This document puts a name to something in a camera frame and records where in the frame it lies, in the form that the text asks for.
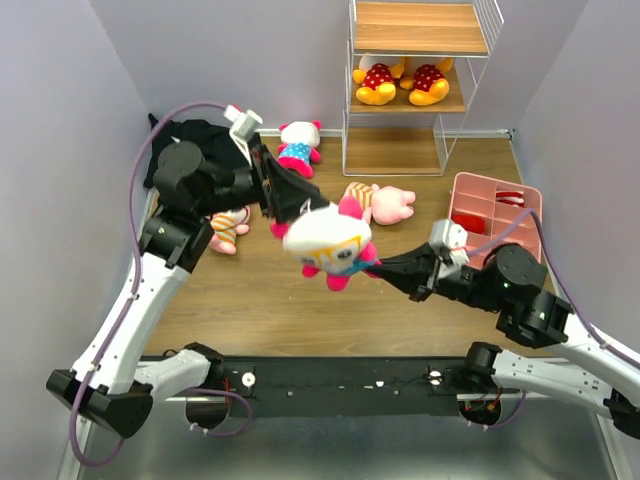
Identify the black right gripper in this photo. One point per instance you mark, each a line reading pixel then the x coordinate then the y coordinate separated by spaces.
pixel 427 275

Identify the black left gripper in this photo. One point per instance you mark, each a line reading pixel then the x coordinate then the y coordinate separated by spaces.
pixel 289 192

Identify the white plush blue dress back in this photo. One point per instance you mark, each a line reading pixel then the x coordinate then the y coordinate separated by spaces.
pixel 298 148

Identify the white plush blue dress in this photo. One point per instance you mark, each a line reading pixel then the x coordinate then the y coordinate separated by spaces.
pixel 298 148
pixel 336 240

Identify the white plush blue dress front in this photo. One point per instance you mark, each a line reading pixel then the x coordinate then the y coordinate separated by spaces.
pixel 336 240

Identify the small yellow plush toy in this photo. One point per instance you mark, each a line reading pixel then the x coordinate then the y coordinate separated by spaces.
pixel 376 78

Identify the large yellow plush toy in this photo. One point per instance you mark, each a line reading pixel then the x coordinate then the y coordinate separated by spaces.
pixel 424 79

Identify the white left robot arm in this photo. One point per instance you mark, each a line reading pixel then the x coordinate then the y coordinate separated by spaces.
pixel 104 385

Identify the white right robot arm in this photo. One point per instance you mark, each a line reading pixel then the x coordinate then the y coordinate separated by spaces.
pixel 599 373

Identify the pink pig plush left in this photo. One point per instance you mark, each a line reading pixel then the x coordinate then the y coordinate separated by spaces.
pixel 227 226

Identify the pink pig plush striped shirt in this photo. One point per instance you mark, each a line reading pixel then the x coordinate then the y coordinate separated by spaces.
pixel 384 205

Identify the red sock middle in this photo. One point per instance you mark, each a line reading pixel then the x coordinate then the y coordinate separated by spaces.
pixel 471 223

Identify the black cloth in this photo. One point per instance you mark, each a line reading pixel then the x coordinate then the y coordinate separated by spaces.
pixel 213 141

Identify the pink divided organizer tray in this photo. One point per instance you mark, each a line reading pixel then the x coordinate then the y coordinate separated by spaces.
pixel 475 194

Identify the red white striped sock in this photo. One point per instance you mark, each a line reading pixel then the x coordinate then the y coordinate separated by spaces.
pixel 510 197

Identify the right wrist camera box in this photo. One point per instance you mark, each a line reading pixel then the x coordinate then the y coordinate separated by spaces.
pixel 448 240

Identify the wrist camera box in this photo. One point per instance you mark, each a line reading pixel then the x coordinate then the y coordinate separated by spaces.
pixel 244 125
pixel 448 240

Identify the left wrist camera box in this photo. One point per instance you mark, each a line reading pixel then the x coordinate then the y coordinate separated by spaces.
pixel 244 125

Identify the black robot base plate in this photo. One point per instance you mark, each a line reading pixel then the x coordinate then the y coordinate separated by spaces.
pixel 353 386

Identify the white wire wooden shelf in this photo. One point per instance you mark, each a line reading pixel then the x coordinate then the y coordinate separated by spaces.
pixel 400 139

